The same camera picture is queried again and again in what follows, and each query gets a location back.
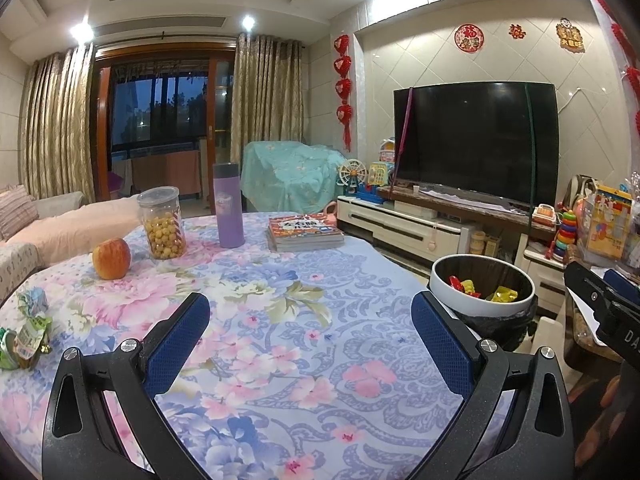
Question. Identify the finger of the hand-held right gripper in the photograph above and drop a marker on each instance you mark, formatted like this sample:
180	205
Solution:
622	287
585	292

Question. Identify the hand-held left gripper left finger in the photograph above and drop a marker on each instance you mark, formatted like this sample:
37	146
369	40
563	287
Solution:
175	352

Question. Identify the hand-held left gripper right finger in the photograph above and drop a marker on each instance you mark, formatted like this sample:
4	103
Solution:
445	347

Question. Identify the white trash bin black bag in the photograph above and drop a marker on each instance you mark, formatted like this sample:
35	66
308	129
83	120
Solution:
450	305

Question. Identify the person's right hand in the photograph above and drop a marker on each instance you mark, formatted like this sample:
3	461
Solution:
600	430

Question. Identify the white paper sheet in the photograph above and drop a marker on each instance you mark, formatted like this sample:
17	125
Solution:
587	317

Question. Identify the brown side table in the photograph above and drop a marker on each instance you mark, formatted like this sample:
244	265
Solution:
580	340

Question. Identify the yellow cartoon printed box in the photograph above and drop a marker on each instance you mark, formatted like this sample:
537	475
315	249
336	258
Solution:
607	225

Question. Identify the pink plastic toy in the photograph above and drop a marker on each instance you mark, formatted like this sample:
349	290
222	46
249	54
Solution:
581	209

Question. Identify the toy cash register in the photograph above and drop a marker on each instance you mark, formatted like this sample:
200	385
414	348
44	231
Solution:
543	217

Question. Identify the small yellow box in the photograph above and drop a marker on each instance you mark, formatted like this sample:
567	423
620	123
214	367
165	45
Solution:
494	247

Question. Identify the beige striped bag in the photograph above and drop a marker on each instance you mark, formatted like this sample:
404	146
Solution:
582	190

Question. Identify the stacked yellow containers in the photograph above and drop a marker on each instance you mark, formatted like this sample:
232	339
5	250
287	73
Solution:
478	242

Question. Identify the red apple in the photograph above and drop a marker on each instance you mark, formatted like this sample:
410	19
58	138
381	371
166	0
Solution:
111	258

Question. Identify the clear jar yellow balls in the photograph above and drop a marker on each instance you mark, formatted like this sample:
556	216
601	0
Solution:
162	230

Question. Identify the white television cabinet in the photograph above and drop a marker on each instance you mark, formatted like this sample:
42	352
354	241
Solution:
400	230

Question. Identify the green snack package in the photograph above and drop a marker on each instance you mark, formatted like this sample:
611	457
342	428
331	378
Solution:
25	345

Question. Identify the blue green crumpled wrapper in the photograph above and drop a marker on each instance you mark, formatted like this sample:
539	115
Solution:
32	305

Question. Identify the purple water bottle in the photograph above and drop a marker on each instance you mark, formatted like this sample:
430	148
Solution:
228	210

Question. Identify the pink covered sofa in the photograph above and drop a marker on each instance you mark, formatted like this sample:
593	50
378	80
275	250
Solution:
65	230

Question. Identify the blue toy track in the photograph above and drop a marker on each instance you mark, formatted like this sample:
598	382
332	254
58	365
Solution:
370	195

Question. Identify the colourful children's book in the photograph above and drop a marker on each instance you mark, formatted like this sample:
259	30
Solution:
305	232

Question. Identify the pink kettlebell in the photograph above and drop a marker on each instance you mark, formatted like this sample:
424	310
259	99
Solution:
330	210

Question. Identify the black flat television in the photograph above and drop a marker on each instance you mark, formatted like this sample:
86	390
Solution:
475	145

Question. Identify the colourful activity cube toy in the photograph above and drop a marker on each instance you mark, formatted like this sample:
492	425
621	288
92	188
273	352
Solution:
380	175

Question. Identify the ferris wheel toy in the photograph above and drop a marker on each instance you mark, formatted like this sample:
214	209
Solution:
352	176

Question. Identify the pink round toy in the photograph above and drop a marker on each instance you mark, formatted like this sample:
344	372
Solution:
387	150

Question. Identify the pink striped pillow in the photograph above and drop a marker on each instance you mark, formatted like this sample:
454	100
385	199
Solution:
17	212

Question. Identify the teal cloth covered furniture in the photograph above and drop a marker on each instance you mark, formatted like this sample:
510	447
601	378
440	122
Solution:
290	175

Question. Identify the wooden sliding glass door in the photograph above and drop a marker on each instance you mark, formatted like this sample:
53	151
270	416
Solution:
160	110

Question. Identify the beige patterned curtain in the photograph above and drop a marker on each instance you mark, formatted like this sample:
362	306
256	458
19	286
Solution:
55	125
267	100

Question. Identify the round red paper cut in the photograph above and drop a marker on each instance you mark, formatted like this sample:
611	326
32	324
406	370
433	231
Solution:
469	38

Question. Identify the red heart hanging decoration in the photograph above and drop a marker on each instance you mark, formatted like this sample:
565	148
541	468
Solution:
343	85

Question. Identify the red knot wall decoration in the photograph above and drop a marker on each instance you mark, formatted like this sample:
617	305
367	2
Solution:
627	60

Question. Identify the gold figure wall decoration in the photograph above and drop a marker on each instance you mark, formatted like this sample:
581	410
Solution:
570	35

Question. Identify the red character wall sticker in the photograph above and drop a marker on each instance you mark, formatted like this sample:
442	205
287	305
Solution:
517	31

